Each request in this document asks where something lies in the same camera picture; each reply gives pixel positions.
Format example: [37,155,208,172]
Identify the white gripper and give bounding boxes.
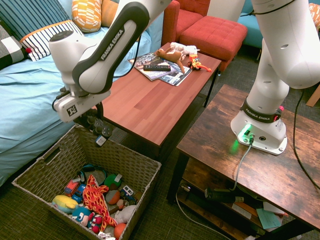
[53,89,112,127]

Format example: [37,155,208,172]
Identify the black Sony gamepad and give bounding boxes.
[81,111,114,148]

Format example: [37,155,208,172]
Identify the grey wicker basket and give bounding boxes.
[11,124,163,240]

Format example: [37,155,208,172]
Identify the blue black headphones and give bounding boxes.
[79,163,108,186]

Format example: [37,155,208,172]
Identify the reddish wooden coffee table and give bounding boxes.
[101,41,222,163]

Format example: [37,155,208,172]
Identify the light blue sofa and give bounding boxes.
[0,0,166,188]

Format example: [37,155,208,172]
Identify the green plush ball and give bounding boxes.
[103,173,123,191]

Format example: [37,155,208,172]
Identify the orange toy car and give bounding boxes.
[63,178,81,197]

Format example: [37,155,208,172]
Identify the blue police toy car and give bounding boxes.
[72,183,87,203]

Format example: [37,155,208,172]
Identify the magazine with dark cover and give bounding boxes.
[127,52,171,72]

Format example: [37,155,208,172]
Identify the orange flame pattern plush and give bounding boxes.
[82,174,118,235]

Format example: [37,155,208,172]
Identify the black remote control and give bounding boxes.
[142,64,172,72]

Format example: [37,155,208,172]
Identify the orange and grey plush ball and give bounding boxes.
[104,189,121,206]

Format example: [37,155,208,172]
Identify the white blue toy bus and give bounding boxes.
[119,184,137,202]

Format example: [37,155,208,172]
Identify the white navy striped pillow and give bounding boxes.
[19,19,85,62]

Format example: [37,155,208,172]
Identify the yellow and blue plush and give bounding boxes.
[51,194,80,214]

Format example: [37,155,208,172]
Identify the magazine with white border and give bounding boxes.
[158,66,193,87]

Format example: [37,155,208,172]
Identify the Captain America plush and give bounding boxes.
[71,206,103,235]

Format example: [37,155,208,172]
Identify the brown plush monkey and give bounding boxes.
[155,47,186,75]

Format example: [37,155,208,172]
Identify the yellow patterned pillow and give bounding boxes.
[71,0,103,34]

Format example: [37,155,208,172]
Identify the white grey plush animal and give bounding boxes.
[114,204,137,224]

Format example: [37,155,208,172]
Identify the plain orange pillow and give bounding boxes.
[100,0,120,28]

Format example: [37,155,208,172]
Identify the black white checked pillow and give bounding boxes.
[0,23,28,71]

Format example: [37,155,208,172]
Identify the orange toy excavator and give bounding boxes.
[187,53,213,73]

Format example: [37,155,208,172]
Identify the dark blue striped pillow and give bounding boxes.
[0,0,72,42]

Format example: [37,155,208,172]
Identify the rustic brown robot table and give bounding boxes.
[166,83,320,240]

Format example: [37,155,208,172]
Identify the red armchair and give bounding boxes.
[161,0,211,47]

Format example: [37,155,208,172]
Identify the red ottoman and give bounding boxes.
[179,15,249,72]

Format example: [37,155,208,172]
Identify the black device under table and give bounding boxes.
[204,187,245,204]

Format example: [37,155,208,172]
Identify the white paper sheet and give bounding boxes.
[231,202,253,220]

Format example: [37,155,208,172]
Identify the teal sofa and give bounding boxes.
[237,0,320,48]

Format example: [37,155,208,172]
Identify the teal paper sheet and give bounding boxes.
[256,207,283,230]

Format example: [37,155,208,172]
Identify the light wooden furniture leg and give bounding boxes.
[306,83,320,108]

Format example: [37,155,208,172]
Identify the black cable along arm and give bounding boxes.
[113,34,142,78]

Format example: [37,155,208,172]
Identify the white cable on floor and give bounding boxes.
[175,192,232,240]

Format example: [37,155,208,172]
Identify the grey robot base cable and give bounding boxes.
[228,142,253,192]

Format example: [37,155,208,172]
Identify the black cable over table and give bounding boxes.
[291,88,320,191]

